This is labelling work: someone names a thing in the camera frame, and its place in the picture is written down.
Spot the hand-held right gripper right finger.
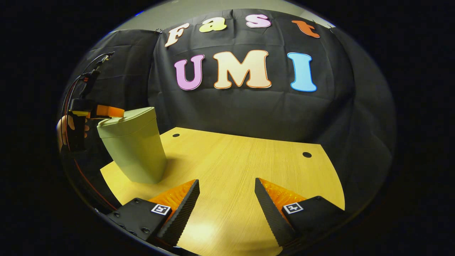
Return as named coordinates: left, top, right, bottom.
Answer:
left=255, top=177, right=347, bottom=247

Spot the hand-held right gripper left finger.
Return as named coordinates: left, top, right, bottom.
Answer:
left=107, top=179, right=200, bottom=247

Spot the green desktop garbage bin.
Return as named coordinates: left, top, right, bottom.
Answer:
left=97, top=107, right=167, bottom=184

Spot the wooden desktop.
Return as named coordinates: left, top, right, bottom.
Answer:
left=100, top=127, right=345, bottom=256

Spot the red cable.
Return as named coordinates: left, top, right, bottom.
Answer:
left=60, top=73, right=118, bottom=211

